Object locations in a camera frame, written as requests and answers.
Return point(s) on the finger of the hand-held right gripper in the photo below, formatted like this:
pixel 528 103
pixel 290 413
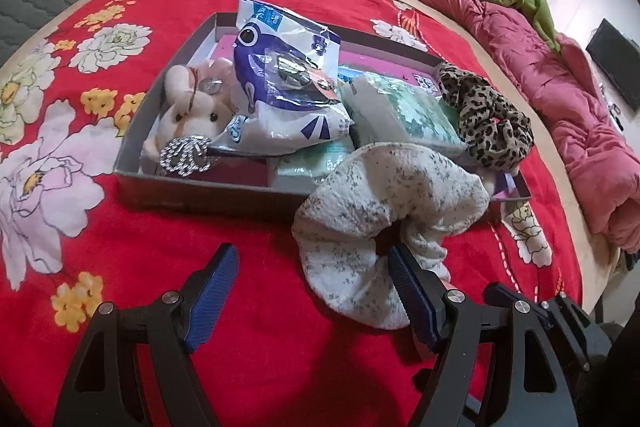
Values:
pixel 500 293
pixel 570 322

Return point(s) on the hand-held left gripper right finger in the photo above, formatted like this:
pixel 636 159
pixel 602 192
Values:
pixel 410 297

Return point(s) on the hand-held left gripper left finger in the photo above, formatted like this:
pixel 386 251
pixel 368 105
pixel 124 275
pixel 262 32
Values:
pixel 210 302

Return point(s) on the white speckled scrunchie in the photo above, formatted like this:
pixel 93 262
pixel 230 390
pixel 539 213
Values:
pixel 350 217

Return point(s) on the grey cardboard box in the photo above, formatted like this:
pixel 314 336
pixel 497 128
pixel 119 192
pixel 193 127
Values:
pixel 200 202

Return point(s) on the green white tissue pack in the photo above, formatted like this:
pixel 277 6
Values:
pixel 310 164
pixel 400 117

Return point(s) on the leopard print scrunchie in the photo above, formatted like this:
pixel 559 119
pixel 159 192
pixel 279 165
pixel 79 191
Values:
pixel 480 117

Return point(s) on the purple cartoon packet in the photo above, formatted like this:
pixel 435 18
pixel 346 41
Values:
pixel 280 127

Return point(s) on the white rabbit plush toy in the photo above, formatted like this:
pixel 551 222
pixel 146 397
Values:
pixel 190 107

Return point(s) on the pink quilt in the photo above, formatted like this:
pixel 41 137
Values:
pixel 550 82

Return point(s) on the pink book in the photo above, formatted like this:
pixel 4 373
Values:
pixel 385 64

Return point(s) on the black television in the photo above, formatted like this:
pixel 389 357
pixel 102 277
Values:
pixel 615 62

